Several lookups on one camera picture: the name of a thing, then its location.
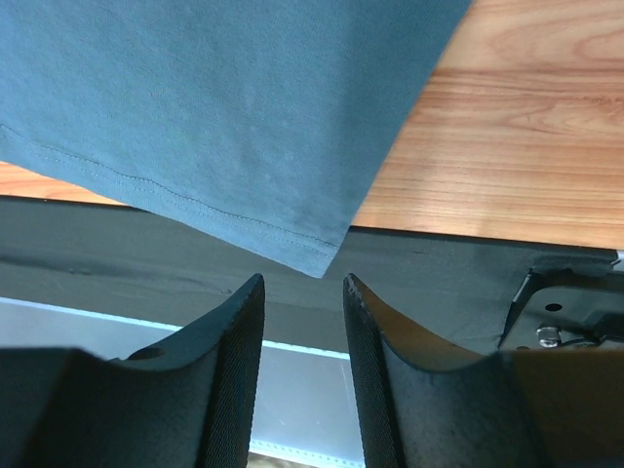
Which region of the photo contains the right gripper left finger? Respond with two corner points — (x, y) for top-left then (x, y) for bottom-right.
(1, 275), (265, 467)

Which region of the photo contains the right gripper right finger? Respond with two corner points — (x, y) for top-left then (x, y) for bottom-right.
(343, 275), (623, 467)

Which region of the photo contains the grey blue t shirt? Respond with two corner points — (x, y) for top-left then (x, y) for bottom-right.
(1, 1), (469, 278)

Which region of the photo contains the black cloth strip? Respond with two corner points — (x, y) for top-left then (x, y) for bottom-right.
(1, 197), (617, 354)

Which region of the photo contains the grey slotted cable duct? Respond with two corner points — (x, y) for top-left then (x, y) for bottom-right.
(250, 440), (366, 468)

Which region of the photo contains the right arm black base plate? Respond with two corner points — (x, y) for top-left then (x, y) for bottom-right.
(498, 270), (623, 350)

